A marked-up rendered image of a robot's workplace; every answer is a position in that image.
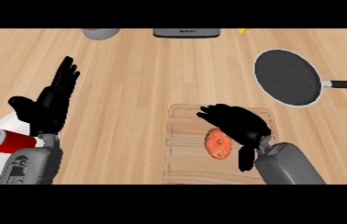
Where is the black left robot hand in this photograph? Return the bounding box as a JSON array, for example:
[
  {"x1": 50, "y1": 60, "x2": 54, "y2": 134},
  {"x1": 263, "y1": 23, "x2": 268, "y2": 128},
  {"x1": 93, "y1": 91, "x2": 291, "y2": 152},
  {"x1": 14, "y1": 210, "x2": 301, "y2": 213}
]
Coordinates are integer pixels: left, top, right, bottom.
[{"x1": 7, "y1": 55, "x2": 81, "y2": 138}]

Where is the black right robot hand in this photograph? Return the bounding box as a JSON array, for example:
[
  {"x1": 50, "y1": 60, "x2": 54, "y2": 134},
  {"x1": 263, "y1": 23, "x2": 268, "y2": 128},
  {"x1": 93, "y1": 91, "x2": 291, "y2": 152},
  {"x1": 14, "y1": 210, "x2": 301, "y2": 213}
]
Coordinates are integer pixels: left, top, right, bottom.
[{"x1": 195, "y1": 103, "x2": 273, "y2": 173}]

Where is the wooden cutting board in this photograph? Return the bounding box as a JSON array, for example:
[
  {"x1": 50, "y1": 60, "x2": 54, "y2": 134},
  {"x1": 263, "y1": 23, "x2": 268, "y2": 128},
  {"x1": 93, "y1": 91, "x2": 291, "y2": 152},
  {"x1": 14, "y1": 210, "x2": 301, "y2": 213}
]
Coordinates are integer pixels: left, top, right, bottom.
[{"x1": 161, "y1": 104, "x2": 277, "y2": 185}]

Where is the dark frying pan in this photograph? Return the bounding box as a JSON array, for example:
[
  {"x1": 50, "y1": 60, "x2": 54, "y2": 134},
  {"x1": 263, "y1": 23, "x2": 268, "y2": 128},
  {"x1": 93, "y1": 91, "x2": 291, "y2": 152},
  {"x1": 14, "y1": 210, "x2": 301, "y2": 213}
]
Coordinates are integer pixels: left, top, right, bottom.
[{"x1": 252, "y1": 48, "x2": 347, "y2": 108}]

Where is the red and white can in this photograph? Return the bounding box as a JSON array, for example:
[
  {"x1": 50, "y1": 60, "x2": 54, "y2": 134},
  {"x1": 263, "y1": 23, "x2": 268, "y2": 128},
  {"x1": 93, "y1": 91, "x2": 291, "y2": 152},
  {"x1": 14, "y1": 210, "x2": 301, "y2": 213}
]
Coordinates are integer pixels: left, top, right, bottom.
[{"x1": 0, "y1": 112, "x2": 40, "y2": 166}]

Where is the grey pot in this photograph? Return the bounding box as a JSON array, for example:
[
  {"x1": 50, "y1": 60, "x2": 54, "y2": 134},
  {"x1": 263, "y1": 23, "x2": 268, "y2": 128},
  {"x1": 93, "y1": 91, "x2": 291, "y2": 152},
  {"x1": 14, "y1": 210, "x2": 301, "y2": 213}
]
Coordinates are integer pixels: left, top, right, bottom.
[{"x1": 79, "y1": 28, "x2": 122, "y2": 41}]

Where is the dark grey appliance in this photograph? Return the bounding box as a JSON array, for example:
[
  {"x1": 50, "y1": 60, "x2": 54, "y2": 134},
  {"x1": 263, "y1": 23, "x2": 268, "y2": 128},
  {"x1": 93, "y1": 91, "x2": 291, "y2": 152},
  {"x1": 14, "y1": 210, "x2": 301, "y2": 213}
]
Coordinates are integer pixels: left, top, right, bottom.
[{"x1": 152, "y1": 28, "x2": 223, "y2": 39}]

